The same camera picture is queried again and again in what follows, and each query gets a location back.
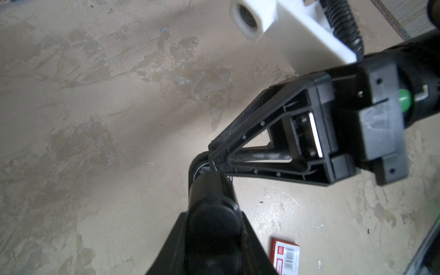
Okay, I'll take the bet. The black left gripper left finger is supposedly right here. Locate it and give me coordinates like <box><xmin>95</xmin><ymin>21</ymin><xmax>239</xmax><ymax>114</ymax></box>
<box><xmin>146</xmin><ymin>212</ymin><xmax>187</xmax><ymax>275</ymax></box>

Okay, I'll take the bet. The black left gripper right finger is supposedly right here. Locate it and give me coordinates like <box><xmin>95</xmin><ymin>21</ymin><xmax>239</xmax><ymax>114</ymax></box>
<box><xmin>241</xmin><ymin>212</ymin><xmax>277</xmax><ymax>275</ymax></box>

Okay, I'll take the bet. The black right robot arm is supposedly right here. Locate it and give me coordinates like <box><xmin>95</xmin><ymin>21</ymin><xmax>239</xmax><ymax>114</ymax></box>
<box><xmin>208</xmin><ymin>30</ymin><xmax>440</xmax><ymax>186</ymax></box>

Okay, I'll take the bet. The red staples box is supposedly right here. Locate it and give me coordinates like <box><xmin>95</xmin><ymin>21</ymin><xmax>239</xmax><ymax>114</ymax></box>
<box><xmin>270</xmin><ymin>237</ymin><xmax>300</xmax><ymax>275</ymax></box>

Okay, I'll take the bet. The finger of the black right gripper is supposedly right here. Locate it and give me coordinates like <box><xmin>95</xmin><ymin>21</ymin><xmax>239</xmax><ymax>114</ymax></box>
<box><xmin>209</xmin><ymin>147</ymin><xmax>330</xmax><ymax>186</ymax></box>
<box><xmin>209</xmin><ymin>80</ymin><xmax>316</xmax><ymax>162</ymax></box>

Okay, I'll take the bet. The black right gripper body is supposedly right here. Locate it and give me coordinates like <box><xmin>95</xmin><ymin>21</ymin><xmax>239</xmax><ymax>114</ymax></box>
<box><xmin>288</xmin><ymin>60</ymin><xmax>410</xmax><ymax>186</ymax></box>

